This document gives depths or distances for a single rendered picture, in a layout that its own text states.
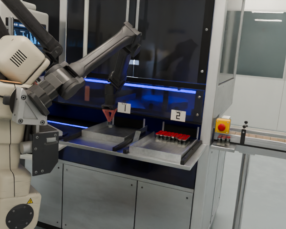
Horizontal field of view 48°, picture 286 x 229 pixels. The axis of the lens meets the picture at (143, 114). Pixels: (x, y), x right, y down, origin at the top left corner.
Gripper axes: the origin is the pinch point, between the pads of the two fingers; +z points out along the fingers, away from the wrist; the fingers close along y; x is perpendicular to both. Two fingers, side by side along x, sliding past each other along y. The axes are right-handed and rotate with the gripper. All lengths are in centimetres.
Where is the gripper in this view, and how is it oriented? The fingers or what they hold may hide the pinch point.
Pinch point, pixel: (110, 120)
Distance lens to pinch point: 177.8
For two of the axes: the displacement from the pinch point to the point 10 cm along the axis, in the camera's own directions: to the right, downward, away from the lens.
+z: -0.3, 9.7, 2.3
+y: 2.2, -2.2, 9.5
